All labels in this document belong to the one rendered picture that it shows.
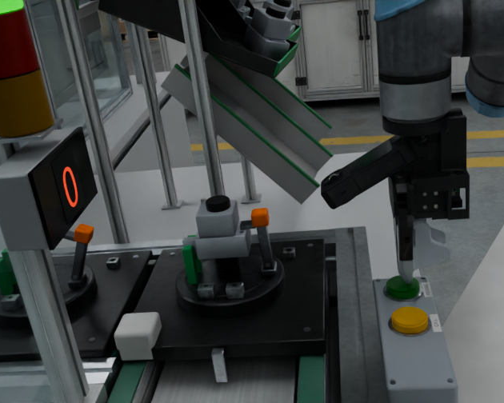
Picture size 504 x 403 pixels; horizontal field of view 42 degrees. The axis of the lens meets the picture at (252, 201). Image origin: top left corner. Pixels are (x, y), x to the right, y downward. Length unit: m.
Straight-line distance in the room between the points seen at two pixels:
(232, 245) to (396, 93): 0.27
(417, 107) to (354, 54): 4.10
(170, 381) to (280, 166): 0.37
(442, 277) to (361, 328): 1.94
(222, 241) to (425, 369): 0.28
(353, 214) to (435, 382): 0.61
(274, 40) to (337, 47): 3.80
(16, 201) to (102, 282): 0.38
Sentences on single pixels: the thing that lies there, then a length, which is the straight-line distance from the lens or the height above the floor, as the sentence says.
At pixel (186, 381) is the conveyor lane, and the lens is 0.80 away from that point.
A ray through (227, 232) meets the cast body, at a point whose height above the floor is 1.06.
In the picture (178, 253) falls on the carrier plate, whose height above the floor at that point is 0.97.
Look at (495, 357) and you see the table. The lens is 0.90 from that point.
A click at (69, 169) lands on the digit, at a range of 0.62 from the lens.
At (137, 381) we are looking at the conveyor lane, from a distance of 0.77.
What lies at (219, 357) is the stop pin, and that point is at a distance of 0.75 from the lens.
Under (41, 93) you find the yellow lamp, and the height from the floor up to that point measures 1.29.
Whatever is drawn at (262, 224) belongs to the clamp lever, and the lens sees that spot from 0.80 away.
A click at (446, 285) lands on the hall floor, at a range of 2.66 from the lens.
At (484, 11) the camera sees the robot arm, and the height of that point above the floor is 1.29.
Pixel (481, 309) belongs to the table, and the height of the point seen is 0.86.
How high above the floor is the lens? 1.41
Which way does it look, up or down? 24 degrees down
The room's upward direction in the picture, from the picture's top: 8 degrees counter-clockwise
